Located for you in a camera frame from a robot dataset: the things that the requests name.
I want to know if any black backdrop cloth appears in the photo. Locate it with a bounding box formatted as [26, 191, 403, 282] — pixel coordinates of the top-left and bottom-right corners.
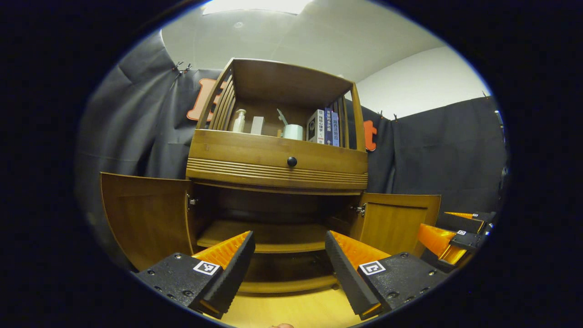
[75, 30, 508, 269]

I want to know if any wooden double-door shoe cabinet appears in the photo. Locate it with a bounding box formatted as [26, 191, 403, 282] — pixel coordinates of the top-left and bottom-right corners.
[99, 57, 442, 294]

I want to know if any ceiling light panel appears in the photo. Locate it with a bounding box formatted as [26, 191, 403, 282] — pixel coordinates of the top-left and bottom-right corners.
[202, 0, 315, 15]

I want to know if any wooden cabinet drawer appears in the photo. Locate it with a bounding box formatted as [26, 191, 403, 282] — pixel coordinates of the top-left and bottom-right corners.
[186, 129, 368, 191]

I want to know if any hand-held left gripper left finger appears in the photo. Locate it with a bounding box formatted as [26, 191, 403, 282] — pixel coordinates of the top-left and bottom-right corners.
[135, 230, 256, 320]

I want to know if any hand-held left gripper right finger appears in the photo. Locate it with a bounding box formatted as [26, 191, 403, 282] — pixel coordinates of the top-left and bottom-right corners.
[324, 230, 450, 320]

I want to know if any wooden shoe cabinet door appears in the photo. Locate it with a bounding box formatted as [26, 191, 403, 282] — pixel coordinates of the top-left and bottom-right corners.
[100, 172, 197, 272]
[353, 192, 442, 258]

